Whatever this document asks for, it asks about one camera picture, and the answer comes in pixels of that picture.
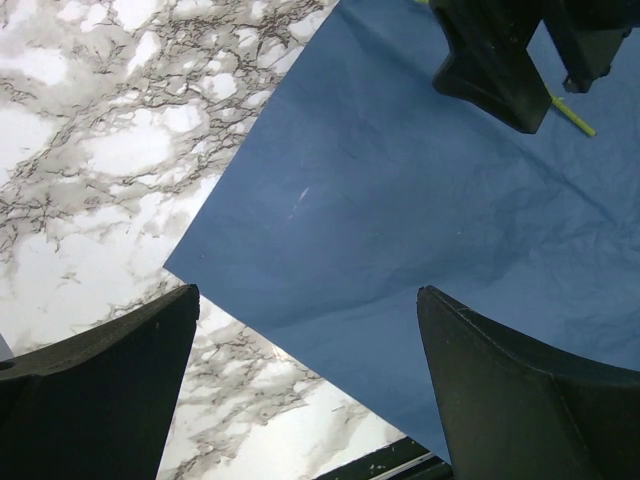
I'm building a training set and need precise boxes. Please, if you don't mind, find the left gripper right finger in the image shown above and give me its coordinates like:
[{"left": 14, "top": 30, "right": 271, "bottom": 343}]
[{"left": 417, "top": 286, "right": 639, "bottom": 479}]

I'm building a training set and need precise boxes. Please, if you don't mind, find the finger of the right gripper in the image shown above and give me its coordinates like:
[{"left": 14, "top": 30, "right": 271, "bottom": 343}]
[
  {"left": 543, "top": 0, "right": 631, "bottom": 93},
  {"left": 430, "top": 0, "right": 550, "bottom": 134}
]

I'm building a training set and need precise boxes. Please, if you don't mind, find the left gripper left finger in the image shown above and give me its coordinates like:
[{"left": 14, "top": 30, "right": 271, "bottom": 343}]
[{"left": 1, "top": 285, "right": 200, "bottom": 479}]

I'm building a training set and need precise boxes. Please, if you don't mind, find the pink flower bunch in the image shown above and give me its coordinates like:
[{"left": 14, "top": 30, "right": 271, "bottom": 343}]
[{"left": 548, "top": 90, "right": 597, "bottom": 138}]

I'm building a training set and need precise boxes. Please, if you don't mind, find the blue wrapping paper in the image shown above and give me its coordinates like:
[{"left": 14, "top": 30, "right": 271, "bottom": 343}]
[{"left": 166, "top": 1, "right": 639, "bottom": 456}]

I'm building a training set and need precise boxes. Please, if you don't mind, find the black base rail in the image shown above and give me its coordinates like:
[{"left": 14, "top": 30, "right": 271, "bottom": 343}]
[{"left": 317, "top": 437, "right": 454, "bottom": 480}]

